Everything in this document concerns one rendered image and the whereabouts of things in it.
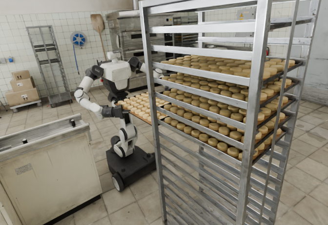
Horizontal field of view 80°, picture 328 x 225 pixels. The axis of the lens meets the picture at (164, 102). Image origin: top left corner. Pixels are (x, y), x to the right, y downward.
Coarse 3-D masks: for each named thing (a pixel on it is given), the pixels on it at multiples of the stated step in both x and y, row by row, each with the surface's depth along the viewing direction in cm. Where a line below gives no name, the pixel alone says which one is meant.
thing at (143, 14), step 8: (144, 8) 97; (144, 16) 98; (144, 24) 100; (144, 32) 101; (144, 40) 103; (144, 48) 105; (144, 56) 107; (152, 72) 110; (152, 80) 112; (152, 88) 113; (152, 96) 115; (152, 104) 116; (152, 112) 119; (152, 120) 122; (152, 128) 125; (160, 152) 131; (160, 160) 133; (160, 168) 136; (160, 176) 138; (160, 184) 140; (160, 192) 144; (160, 200) 148
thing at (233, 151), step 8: (168, 120) 121; (176, 120) 120; (184, 128) 110; (192, 128) 110; (192, 136) 106; (200, 136) 102; (208, 136) 102; (272, 136) 98; (208, 144) 98; (216, 144) 96; (224, 144) 94; (264, 144) 92; (224, 152) 91; (232, 152) 88; (240, 152) 91; (256, 152) 87; (240, 160) 85
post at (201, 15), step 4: (200, 12) 124; (204, 12) 125; (200, 16) 125; (204, 16) 126; (200, 20) 126; (204, 20) 127; (200, 36) 130; (204, 36) 130; (200, 44) 132; (204, 44) 132; (200, 148) 164; (200, 164) 171; (200, 180) 177; (200, 188) 181
